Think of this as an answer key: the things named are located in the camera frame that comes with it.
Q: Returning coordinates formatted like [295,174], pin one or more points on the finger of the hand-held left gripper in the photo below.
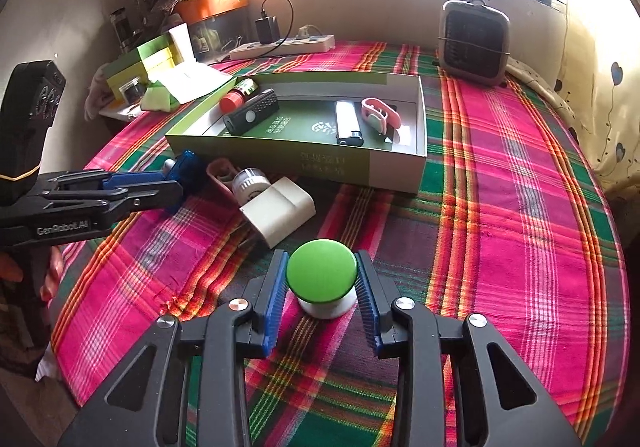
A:
[160,194]
[130,179]

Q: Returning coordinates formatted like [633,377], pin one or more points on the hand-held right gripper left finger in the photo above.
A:
[272,307]

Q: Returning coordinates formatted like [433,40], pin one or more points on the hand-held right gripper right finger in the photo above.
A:
[367,307]

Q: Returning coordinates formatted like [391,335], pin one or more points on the blue stapler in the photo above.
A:
[192,167]

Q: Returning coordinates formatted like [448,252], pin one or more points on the green and white knob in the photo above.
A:
[322,267]

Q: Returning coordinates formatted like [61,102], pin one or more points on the white ribbed cylinder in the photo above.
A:
[250,184]

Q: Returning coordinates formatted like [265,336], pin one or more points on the white power adapter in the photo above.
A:
[280,212]

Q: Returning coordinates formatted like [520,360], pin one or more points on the red-capped green bottle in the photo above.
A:
[231,102]

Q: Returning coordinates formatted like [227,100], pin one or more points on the black bike light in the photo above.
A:
[250,114]

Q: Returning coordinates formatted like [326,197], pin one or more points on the green cardboard box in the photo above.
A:
[350,169]

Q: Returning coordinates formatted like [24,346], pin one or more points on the white and grey small gadget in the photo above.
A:
[345,117]

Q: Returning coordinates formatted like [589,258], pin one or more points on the person's left hand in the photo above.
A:
[10,271]

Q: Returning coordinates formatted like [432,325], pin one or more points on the white cloth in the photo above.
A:
[95,94]

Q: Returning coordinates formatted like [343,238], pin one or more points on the green tissue pack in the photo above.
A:
[160,97]

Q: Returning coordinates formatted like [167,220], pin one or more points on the small glass jar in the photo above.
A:
[132,91]

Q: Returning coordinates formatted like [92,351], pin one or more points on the white paper sheet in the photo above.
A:
[195,77]

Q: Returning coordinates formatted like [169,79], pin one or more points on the green and yellow box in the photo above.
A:
[135,57]

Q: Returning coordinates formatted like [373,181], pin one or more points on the tall dark glass jar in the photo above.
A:
[120,32]

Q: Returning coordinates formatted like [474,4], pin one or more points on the white small carton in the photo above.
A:
[181,42]

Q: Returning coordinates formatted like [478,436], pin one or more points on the plaid blanket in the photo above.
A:
[500,227]

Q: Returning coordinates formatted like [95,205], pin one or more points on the clear plastic container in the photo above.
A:
[220,34]

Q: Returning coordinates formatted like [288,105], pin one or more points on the orange plastic tray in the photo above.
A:
[215,6]

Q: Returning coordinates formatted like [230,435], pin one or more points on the black charger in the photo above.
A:
[266,29]

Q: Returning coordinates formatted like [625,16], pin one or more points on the white power strip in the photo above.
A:
[310,45]

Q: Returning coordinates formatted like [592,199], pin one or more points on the white plug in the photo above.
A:
[305,33]

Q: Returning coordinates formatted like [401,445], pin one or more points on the small grey heater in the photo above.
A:
[472,44]

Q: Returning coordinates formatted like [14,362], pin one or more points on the heart-patterned curtain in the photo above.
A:
[600,102]

